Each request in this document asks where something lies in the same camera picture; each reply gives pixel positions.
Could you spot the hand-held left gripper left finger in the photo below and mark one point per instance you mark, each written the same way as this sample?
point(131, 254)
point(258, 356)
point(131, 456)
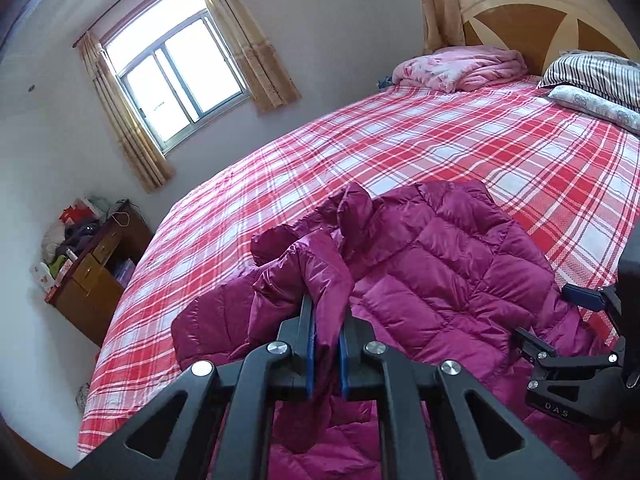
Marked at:
point(311, 360)

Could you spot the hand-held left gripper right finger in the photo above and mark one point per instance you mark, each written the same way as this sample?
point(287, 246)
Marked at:
point(343, 365)

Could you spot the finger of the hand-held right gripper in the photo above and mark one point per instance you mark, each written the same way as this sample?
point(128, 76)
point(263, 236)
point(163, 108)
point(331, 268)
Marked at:
point(590, 299)
point(530, 345)

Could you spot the magenta down jacket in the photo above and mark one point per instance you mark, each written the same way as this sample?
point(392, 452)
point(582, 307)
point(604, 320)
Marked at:
point(450, 270)

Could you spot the pile of clothes and bags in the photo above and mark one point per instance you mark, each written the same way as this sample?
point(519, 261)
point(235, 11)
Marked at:
point(75, 237)

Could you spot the white patterned pillow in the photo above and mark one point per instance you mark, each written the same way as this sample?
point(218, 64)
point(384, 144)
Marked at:
point(590, 102)

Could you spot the striped pillow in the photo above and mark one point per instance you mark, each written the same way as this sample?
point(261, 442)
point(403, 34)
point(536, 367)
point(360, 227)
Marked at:
point(595, 72)

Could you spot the wooden desk with drawers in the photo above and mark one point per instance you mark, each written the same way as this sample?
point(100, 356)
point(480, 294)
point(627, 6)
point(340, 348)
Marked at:
point(85, 300)

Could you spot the bed with red plaid sheet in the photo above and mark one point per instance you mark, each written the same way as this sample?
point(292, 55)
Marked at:
point(400, 135)

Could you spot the pink floral blanket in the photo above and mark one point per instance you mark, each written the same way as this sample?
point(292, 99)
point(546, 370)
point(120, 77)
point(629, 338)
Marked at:
point(455, 67)

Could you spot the white carton with red print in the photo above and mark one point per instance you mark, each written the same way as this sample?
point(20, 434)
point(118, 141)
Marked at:
point(46, 279)

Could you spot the small blue cloth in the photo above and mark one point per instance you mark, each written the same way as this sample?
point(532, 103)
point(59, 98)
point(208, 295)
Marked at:
point(385, 82)

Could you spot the wooden bed headboard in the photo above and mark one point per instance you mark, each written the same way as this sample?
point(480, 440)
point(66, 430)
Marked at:
point(525, 15)

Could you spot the beige curtain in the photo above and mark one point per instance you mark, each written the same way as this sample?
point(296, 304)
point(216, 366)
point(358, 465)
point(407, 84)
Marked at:
point(125, 125)
point(437, 5)
point(255, 45)

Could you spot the sliding window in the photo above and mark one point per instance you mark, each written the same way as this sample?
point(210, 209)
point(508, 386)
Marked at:
point(165, 75)

